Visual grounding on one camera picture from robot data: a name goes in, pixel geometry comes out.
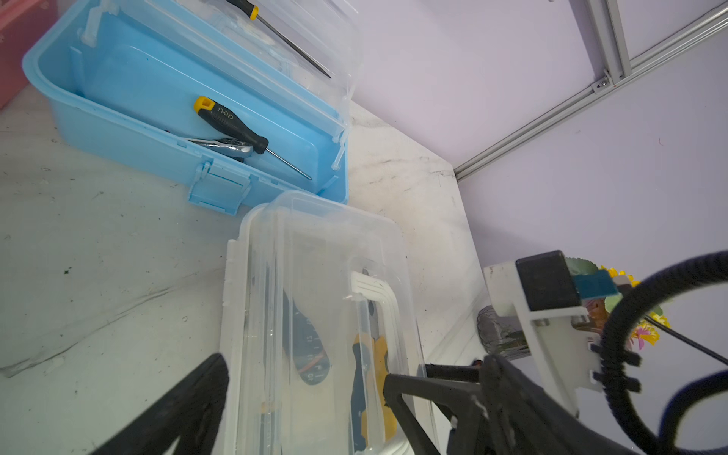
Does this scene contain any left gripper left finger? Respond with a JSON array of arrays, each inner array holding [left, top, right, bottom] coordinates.
[[95, 353, 229, 454]]

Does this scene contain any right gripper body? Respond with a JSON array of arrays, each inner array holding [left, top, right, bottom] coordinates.
[[423, 250, 631, 454]]

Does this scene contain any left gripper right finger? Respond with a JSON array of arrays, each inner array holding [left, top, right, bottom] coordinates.
[[383, 372, 483, 454]]

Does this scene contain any white clear toolbox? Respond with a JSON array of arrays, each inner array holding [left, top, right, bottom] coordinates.
[[214, 191, 425, 454]]

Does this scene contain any blue toolbox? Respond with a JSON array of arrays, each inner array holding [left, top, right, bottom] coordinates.
[[22, 1, 361, 214]]

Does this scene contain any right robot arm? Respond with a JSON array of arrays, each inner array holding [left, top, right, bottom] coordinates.
[[417, 249, 727, 443]]

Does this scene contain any black orange screwdriver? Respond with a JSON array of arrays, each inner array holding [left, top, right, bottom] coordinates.
[[282, 293, 331, 386]]

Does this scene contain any flower vase bouquet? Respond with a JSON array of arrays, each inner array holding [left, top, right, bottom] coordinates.
[[476, 257, 671, 360]]

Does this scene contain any ratchet wrench in blue box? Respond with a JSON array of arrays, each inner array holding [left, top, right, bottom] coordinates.
[[176, 136, 255, 161]]

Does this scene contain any yellow black screwdriver blue box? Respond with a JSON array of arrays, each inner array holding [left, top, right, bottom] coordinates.
[[193, 97, 312, 180]]

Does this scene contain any pink toolbox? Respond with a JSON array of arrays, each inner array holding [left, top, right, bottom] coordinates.
[[1, 0, 59, 108]]

